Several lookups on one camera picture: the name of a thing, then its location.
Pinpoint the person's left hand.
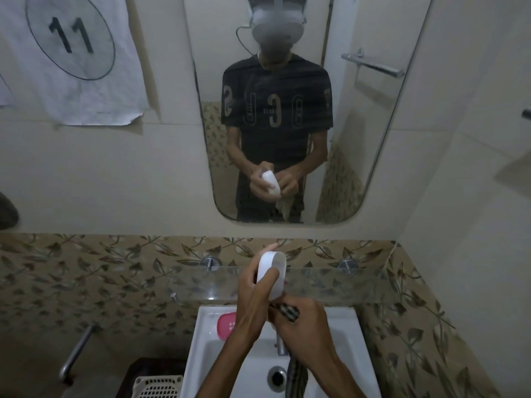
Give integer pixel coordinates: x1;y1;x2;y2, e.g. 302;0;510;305
230;243;283;344

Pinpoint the person's right hand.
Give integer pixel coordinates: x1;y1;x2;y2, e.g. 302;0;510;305
267;296;339;376

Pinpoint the pink plastic soap dish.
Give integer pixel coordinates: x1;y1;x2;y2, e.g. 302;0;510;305
217;312;237;342

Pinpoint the checkered cleaning cloth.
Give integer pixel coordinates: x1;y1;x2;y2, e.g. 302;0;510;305
269;302;310;398

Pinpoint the white plastic soap dish tray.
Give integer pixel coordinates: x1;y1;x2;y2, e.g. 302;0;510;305
256;250;288;297

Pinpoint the clear glass shelf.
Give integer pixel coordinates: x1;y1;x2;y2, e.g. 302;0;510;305
168;265;399;305

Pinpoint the white ceramic sink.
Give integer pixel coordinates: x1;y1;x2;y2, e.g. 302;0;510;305
180;306;382;398

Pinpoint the metal sink drain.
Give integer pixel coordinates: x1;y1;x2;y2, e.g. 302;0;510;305
267;365;288;392

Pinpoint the white perforated plastic basket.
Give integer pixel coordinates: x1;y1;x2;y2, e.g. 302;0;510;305
132;375;184;398

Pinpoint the dark brown stool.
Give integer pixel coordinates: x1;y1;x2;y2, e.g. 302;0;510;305
118;357;188;398

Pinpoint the round chrome shower valve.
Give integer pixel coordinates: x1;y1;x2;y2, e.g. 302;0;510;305
0;191;19;231

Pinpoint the chrome wall tap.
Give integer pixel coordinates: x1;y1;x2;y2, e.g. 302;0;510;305
58;323;102;386

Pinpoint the rounded wall mirror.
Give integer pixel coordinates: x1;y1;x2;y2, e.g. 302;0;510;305
182;0;434;225

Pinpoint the torn white wall paper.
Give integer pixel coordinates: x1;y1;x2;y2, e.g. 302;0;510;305
0;0;151;127

